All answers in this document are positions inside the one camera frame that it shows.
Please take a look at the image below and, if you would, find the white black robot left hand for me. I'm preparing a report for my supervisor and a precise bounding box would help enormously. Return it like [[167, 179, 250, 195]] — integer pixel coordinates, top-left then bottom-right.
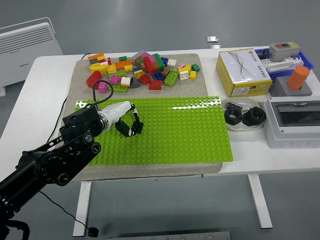
[[100, 100, 141, 138]]

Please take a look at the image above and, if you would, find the black square toy brick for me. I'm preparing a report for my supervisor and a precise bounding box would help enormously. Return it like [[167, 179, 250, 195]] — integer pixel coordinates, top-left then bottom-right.
[[131, 121, 145, 136]]

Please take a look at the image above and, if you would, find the magenta studded toy brick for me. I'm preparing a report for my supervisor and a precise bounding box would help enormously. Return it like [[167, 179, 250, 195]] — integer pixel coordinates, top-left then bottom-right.
[[108, 74, 122, 85]]

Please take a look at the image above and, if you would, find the yellow rounded toy brick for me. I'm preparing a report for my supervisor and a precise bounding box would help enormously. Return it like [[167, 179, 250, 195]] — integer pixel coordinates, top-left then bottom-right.
[[89, 64, 109, 75]]

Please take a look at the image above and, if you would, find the orange long toy brick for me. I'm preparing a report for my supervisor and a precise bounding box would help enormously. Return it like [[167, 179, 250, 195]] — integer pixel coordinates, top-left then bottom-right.
[[114, 59, 133, 70]]

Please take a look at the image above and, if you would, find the red slope toy brick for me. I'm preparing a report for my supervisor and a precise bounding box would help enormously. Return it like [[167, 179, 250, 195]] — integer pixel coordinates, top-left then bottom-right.
[[148, 79, 163, 91]]

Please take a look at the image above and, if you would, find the red tall toy brick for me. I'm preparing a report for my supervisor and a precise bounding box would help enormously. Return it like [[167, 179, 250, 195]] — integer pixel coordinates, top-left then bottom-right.
[[143, 56, 158, 75]]

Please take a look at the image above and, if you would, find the grey large toy brick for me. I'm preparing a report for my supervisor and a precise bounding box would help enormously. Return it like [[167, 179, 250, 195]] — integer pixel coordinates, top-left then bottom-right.
[[131, 51, 146, 67]]

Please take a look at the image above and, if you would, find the lime green wide toy brick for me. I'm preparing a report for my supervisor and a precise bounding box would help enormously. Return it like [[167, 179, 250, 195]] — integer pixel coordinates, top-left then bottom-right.
[[164, 70, 180, 88]]

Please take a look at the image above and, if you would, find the lime green studded baseplate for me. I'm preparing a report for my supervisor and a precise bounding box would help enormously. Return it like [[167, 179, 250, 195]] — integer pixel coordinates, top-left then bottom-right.
[[74, 95, 235, 166]]

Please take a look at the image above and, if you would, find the green tall toy brick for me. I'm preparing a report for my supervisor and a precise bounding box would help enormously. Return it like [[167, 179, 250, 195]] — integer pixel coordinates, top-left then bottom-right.
[[152, 53, 165, 65]]

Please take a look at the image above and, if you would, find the dark grey slope brick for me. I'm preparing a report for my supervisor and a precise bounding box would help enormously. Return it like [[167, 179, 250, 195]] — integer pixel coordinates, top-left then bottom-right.
[[129, 76, 142, 90]]

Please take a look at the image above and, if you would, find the red large slope brick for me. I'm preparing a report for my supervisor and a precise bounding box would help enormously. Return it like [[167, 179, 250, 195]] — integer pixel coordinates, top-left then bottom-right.
[[86, 70, 103, 90]]

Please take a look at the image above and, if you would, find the grey-brown table mat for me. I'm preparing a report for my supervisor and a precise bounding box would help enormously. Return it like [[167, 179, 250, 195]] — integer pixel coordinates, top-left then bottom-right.
[[57, 53, 224, 183]]

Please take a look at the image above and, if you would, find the white table leg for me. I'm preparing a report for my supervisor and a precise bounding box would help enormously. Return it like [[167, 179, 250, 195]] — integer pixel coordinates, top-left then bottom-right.
[[72, 181, 92, 238], [247, 174, 273, 230]]

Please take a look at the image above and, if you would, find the white panel heater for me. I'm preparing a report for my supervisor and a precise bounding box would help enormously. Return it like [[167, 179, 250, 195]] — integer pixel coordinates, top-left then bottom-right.
[[0, 16, 64, 97]]

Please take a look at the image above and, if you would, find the large black hex nut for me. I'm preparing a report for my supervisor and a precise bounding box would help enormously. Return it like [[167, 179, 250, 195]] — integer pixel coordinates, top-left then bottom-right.
[[224, 107, 243, 125], [241, 106, 266, 127]]

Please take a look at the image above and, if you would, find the small black printed card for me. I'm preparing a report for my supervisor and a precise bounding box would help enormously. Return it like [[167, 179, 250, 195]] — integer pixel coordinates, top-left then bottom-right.
[[227, 100, 244, 111]]

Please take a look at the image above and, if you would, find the white shallow dish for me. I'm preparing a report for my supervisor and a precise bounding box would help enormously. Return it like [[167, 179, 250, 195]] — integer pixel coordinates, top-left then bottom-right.
[[221, 97, 266, 132]]

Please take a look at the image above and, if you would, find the yellow and white carton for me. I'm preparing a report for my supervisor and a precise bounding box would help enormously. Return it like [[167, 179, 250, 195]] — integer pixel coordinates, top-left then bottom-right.
[[216, 48, 273, 98]]

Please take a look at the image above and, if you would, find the grey metal plate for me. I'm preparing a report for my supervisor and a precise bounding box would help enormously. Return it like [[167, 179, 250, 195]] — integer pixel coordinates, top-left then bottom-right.
[[106, 231, 232, 240]]

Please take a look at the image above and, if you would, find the grey square holder block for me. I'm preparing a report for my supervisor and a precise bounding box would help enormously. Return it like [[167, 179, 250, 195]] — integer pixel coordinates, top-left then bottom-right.
[[269, 76, 313, 97]]

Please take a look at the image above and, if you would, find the orange ribbed cylinder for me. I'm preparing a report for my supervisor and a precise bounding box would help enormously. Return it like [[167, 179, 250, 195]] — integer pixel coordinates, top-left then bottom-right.
[[286, 66, 311, 91]]

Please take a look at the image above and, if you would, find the blue plastic tray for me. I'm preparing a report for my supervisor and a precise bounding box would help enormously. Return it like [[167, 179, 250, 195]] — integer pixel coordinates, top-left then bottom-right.
[[254, 48, 315, 80]]

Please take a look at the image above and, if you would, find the white electrical enclosure box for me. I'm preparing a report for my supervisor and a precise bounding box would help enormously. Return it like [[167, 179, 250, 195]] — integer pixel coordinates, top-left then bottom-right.
[[263, 96, 320, 150]]

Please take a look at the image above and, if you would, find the grey switch box red button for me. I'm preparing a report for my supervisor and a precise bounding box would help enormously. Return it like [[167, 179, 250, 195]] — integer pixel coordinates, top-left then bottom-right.
[[268, 41, 300, 62]]

